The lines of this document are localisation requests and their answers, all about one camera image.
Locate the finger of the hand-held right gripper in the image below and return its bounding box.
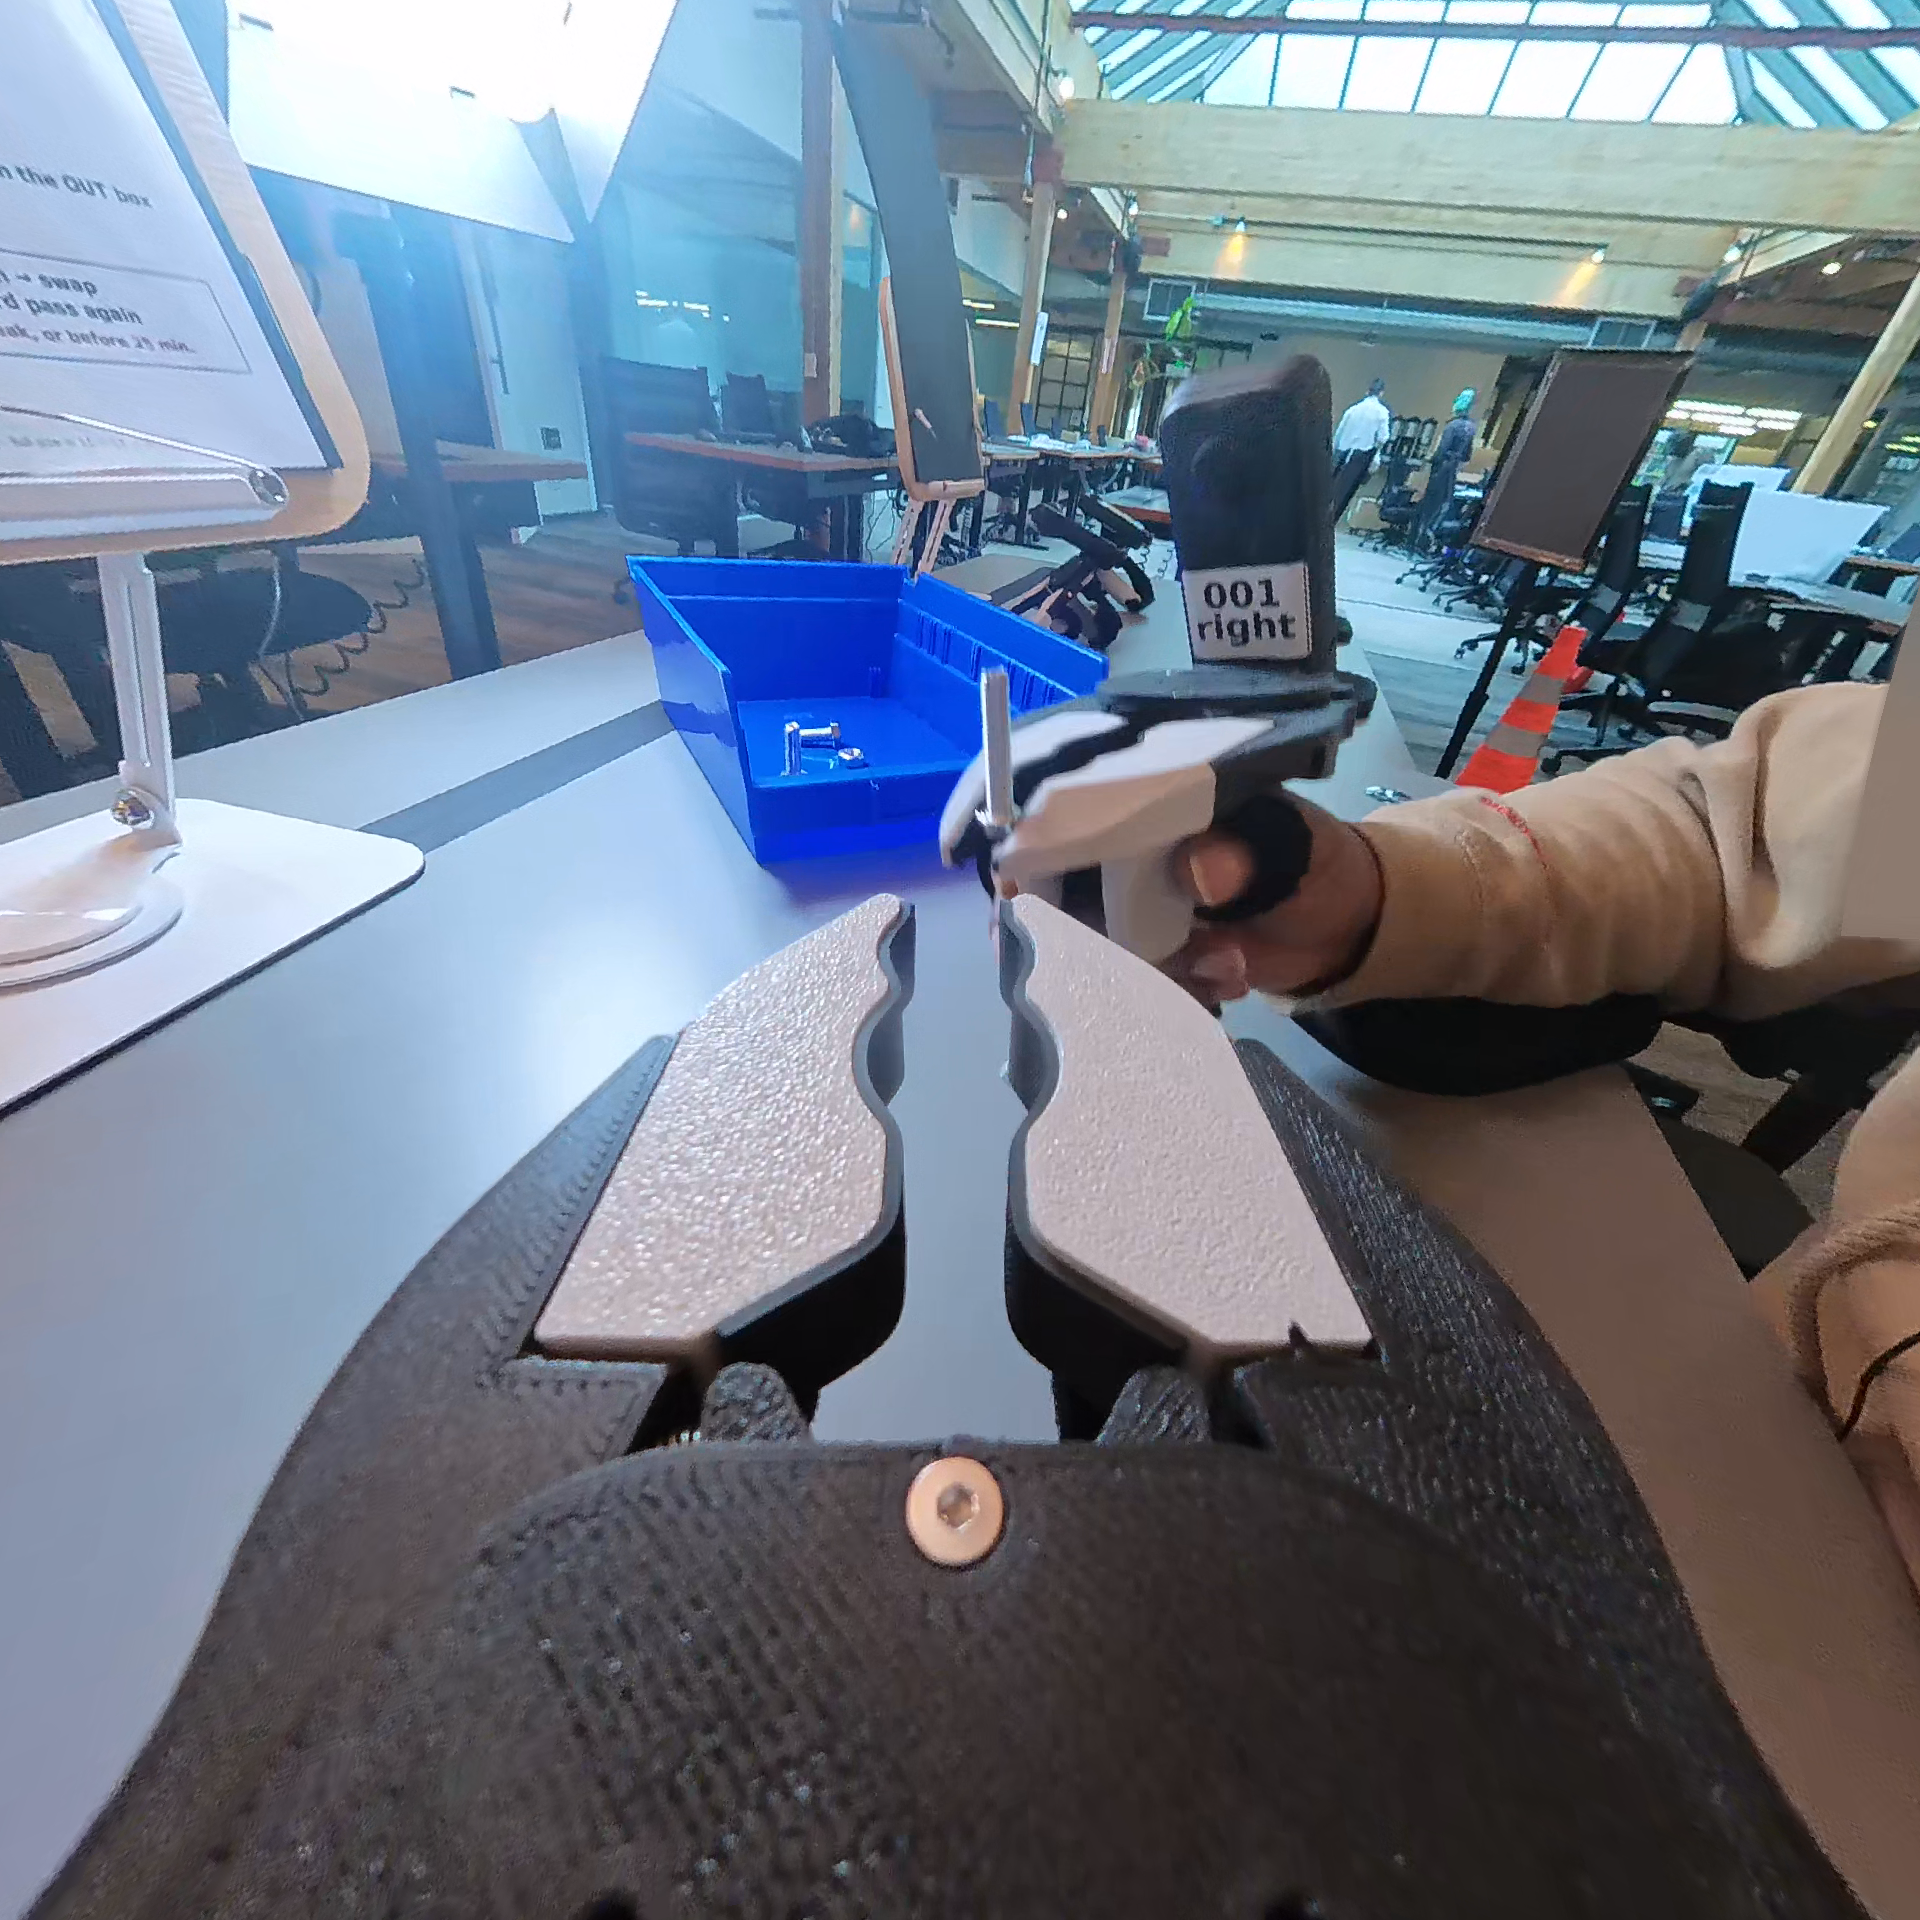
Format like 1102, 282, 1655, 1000
941, 767, 1217, 890
1016, 707, 1288, 798

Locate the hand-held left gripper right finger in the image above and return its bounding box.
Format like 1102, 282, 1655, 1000
1001, 893, 1378, 1386

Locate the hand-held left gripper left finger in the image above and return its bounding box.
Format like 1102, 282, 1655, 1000
532, 890, 919, 1394

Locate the blue plastic bin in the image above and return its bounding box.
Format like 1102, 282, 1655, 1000
625, 554, 1114, 870

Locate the person's right forearm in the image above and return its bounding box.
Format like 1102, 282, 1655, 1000
1324, 677, 1920, 1023

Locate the person's right hand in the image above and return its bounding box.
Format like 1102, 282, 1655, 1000
1174, 793, 1389, 1004

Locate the black panel on tripod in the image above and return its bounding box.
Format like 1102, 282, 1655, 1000
1442, 345, 1701, 779

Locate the orange traffic cone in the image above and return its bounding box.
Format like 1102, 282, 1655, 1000
1463, 624, 1587, 798

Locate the wooden poster stand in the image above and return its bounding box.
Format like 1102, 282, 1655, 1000
835, 17, 1001, 570

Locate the white document stand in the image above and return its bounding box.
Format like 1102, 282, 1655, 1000
0, 0, 429, 1113

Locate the black office chair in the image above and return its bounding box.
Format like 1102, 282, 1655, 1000
1646, 987, 1920, 1275

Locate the person's torso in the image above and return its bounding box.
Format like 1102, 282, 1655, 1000
1758, 1201, 1920, 1592

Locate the printed instruction sheet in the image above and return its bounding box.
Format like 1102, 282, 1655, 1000
0, 0, 334, 482

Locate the thin black cable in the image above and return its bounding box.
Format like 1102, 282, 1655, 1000
1831, 1336, 1920, 1444

